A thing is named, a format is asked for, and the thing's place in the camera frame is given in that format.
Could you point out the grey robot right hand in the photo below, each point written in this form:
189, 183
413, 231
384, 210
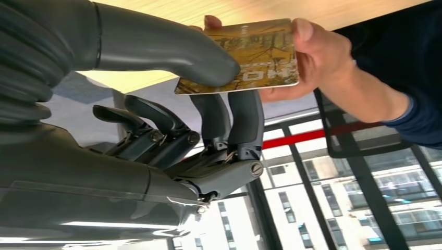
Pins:
86, 179

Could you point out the person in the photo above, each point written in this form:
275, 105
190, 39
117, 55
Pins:
404, 41

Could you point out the red barrier belt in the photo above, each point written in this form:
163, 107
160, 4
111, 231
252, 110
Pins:
293, 138

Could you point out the white building outside window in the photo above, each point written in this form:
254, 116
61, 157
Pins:
345, 207

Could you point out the dark window frame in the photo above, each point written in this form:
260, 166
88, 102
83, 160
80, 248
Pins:
373, 193

